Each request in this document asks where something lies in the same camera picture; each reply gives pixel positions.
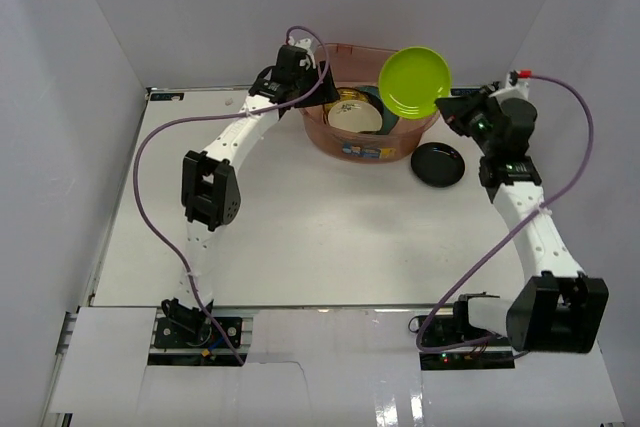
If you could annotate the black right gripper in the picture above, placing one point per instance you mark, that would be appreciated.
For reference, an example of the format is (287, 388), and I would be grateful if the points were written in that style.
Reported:
(456, 111)

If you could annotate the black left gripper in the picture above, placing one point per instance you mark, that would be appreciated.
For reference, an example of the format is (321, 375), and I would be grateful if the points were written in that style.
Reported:
(310, 85)

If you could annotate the yellow patterned black plate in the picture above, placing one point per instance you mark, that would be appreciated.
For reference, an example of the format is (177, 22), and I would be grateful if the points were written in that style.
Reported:
(350, 94)

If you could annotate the beige ceramic plate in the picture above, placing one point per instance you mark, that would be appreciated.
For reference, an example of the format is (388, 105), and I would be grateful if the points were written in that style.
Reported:
(355, 116)

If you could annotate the lime green plate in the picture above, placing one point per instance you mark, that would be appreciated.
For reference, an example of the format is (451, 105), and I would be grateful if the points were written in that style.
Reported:
(411, 81)

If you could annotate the dark teal ceramic plate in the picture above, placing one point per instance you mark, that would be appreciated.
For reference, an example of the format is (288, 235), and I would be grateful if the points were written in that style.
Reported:
(389, 119)

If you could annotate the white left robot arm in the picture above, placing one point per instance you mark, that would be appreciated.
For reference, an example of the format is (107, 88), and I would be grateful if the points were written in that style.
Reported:
(210, 194)

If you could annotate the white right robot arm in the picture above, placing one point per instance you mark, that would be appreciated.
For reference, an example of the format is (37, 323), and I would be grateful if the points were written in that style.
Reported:
(560, 308)

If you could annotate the translucent pink plastic bin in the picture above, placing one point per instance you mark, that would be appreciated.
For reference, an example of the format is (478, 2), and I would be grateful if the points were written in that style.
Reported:
(353, 66)

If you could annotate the right blue corner label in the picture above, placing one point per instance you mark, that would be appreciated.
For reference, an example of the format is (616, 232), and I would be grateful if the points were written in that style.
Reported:
(459, 92)

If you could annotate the blue corner label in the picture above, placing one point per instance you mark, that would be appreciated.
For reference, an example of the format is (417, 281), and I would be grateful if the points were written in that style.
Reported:
(164, 96)
(459, 92)

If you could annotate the left blue corner label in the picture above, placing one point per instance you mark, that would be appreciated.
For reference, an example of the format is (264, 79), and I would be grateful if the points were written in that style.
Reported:
(164, 96)

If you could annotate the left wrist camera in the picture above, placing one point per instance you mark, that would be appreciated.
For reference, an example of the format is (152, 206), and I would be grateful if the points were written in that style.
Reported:
(306, 44)

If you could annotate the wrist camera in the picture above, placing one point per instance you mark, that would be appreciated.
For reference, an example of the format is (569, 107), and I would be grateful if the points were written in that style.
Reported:
(516, 86)
(306, 44)

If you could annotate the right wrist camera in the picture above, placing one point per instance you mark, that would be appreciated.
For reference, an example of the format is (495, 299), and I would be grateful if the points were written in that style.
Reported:
(516, 86)

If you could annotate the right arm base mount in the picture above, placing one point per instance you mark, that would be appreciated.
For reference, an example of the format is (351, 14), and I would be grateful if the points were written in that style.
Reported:
(444, 331)

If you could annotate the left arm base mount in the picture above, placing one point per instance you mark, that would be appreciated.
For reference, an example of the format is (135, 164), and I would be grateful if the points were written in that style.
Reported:
(179, 328)

